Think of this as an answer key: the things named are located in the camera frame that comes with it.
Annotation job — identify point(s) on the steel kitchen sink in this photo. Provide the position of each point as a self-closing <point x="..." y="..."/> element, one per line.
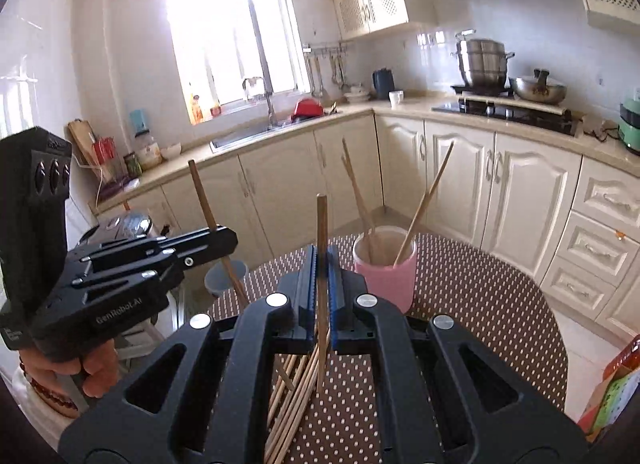
<point x="245" y="139"/>

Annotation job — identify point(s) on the pile of wooden chopsticks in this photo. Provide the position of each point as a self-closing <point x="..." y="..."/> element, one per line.
<point x="300" y="389"/>

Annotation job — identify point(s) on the small white bowl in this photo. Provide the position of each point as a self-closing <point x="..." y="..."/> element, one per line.
<point x="171" y="152"/>

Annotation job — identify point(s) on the purple pouch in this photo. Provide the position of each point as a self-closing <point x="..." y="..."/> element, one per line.
<point x="117" y="189"/>

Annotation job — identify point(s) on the metal sink faucet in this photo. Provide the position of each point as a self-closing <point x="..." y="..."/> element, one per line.
<point x="270" y="109"/>

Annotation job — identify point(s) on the stack of white bowls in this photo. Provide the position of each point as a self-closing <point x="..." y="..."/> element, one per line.
<point x="357" y="95"/>

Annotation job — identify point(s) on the hanging kitchen utensils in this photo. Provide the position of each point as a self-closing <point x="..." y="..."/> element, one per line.
<point x="337" y="72"/>

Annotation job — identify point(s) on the grey rice cooker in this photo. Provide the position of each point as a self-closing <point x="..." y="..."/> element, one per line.
<point x="127" y="224"/>

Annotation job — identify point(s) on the black gas stove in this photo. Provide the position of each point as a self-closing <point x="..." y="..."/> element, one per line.
<point x="505" y="114"/>

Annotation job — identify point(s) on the person's left hand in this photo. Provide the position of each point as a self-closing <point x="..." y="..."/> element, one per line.
<point x="100" y="369"/>

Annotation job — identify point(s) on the hanging metal ladle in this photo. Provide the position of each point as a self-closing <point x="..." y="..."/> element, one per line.
<point x="316" y="79"/>

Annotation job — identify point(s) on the pink cup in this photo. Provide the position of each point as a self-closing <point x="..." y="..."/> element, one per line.
<point x="395" y="284"/>

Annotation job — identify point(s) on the orange bottle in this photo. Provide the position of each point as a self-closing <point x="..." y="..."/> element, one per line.
<point x="196" y="112"/>

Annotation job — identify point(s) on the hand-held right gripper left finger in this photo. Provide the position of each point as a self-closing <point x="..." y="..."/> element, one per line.
<point x="312" y="284"/>

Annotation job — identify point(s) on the blue wall box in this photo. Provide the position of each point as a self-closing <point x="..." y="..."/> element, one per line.
<point x="140" y="122"/>

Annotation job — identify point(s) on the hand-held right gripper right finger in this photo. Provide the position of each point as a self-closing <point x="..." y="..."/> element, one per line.
<point x="334" y="294"/>

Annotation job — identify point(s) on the metal utensil rail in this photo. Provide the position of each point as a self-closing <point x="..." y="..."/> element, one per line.
<point x="325" y="49"/>

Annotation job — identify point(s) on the colourful paper box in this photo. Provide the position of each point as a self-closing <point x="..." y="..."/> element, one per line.
<point x="612" y="394"/>

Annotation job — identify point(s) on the dark electric kettle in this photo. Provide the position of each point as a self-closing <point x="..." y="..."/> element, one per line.
<point x="383" y="84"/>

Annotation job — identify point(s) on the wooden chopstick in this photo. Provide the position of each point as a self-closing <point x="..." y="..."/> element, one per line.
<point x="352" y="179"/>
<point x="202" y="199"/>
<point x="362" y="219"/>
<point x="322" y="224"/>
<point x="430" y="194"/>

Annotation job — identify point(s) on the kitchen window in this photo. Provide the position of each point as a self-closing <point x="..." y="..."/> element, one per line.
<point x="235" y="34"/>

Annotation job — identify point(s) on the wooden cutting board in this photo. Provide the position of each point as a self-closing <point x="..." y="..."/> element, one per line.
<point x="82" y="144"/>

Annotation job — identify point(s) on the red pot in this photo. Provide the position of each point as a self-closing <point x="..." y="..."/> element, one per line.
<point x="307" y="109"/>

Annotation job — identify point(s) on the small white cup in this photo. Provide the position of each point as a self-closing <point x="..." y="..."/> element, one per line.
<point x="396" y="99"/>

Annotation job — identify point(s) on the steel wok with lid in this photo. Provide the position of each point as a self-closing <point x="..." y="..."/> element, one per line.
<point x="540" y="89"/>

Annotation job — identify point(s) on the small dark jar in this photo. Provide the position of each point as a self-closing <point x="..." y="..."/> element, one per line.
<point x="133" y="165"/>

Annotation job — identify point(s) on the grey plastic bucket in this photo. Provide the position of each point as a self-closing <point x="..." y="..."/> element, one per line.
<point x="217" y="279"/>

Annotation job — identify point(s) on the steel steamer pot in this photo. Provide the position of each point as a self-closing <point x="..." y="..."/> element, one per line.
<point x="482" y="64"/>

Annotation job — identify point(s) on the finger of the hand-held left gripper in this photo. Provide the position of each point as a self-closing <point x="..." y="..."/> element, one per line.
<point x="210" y="244"/>
<point x="125" y="274"/>

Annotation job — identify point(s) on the red packet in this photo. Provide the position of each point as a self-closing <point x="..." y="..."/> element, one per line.
<point x="105" y="154"/>

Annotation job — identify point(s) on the large jar with white label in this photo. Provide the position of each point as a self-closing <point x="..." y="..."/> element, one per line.
<point x="148" y="154"/>

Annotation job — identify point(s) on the cream lower kitchen cabinets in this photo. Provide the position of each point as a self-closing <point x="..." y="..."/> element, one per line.
<point x="525" y="194"/>

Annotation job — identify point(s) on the green electric cooker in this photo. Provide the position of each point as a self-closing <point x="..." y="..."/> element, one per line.
<point x="631" y="124"/>

